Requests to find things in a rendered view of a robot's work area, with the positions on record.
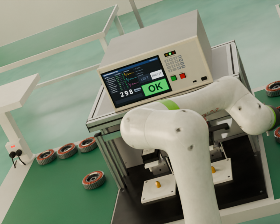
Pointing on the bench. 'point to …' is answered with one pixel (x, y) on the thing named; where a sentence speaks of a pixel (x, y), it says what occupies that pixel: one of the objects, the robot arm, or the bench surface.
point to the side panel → (244, 75)
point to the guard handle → (218, 127)
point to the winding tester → (196, 54)
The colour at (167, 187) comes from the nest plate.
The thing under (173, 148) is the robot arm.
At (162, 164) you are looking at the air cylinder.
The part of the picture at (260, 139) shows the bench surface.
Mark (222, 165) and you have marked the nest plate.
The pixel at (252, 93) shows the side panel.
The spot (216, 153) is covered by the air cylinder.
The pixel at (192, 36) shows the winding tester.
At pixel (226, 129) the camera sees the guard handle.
